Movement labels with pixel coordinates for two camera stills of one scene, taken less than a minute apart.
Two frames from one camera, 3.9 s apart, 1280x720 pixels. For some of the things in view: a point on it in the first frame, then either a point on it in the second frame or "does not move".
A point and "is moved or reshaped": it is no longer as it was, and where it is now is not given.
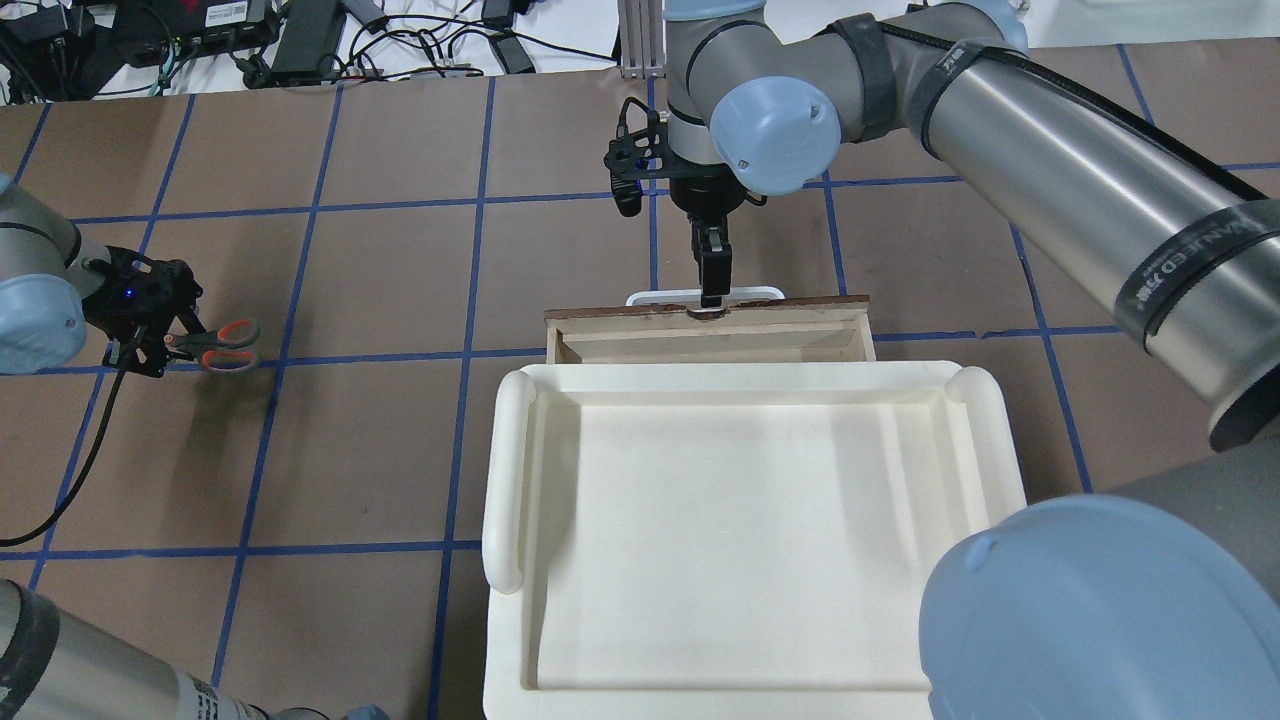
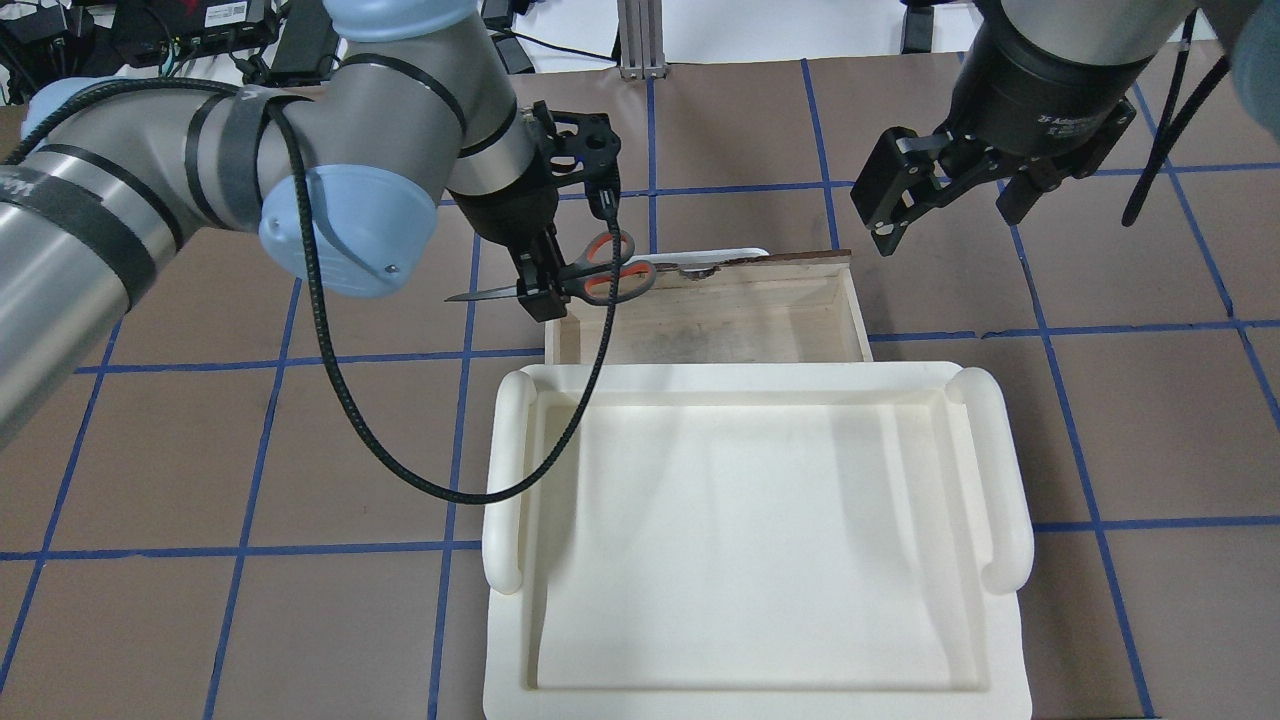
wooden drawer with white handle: (823, 329) is moved or reshaped
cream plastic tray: (731, 540) does not move
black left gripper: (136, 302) to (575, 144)
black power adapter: (308, 35) does not move
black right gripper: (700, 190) to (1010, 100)
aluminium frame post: (642, 48) does not move
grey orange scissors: (227, 348) to (636, 278)
